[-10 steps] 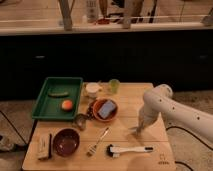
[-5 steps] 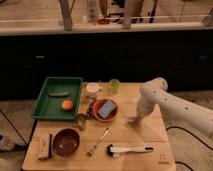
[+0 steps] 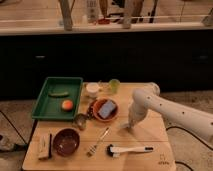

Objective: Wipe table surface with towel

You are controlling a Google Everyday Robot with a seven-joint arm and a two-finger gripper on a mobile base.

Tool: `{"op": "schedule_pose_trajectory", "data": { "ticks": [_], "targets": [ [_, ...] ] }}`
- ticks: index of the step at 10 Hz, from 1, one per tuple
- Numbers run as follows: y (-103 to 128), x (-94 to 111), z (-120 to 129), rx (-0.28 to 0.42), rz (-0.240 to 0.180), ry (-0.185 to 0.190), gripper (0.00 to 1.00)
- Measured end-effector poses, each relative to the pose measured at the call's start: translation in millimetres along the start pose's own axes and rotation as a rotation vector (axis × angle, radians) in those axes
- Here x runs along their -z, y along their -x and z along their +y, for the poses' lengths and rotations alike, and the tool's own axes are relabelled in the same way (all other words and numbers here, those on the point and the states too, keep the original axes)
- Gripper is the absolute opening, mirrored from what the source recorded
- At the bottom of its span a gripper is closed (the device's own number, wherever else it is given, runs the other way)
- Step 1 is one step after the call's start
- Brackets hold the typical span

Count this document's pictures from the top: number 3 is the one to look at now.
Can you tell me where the green translucent cup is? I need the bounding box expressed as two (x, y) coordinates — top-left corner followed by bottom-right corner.
(109, 79), (120, 94)

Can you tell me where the metal fork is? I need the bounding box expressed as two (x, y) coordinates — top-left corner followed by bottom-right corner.
(86, 127), (109, 157)

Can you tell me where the green cucumber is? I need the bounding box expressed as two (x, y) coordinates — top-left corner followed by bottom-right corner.
(48, 92), (69, 98)

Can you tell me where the small metal cup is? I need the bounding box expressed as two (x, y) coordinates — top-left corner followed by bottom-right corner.
(74, 113), (87, 130)

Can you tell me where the black cable on floor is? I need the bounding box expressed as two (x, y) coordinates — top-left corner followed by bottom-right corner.
(166, 125), (213, 152)

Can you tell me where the blue sponge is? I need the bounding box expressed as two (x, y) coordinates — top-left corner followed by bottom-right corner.
(98, 100), (116, 119)

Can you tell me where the wooden block with black strip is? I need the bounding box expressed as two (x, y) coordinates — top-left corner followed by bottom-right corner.
(38, 133), (52, 160)

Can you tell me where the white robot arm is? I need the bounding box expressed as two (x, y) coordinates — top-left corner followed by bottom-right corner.
(129, 83), (213, 143)

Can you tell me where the white cup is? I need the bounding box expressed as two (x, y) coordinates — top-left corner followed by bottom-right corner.
(86, 83), (100, 98)

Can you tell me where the white black dish brush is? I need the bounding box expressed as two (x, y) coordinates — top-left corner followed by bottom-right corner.
(106, 144), (154, 157)

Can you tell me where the dark maroon bowl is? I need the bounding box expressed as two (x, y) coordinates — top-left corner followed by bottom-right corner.
(53, 128), (80, 157)

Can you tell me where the orange peach fruit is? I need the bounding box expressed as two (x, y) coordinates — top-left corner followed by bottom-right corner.
(61, 100), (73, 111)

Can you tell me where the grey towel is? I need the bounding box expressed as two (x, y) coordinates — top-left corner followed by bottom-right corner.
(119, 123), (132, 130)

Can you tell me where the green plastic tray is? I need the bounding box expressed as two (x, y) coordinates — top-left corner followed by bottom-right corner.
(32, 77), (83, 121)

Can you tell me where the orange bowl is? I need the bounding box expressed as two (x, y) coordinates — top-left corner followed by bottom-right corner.
(93, 99), (118, 122)

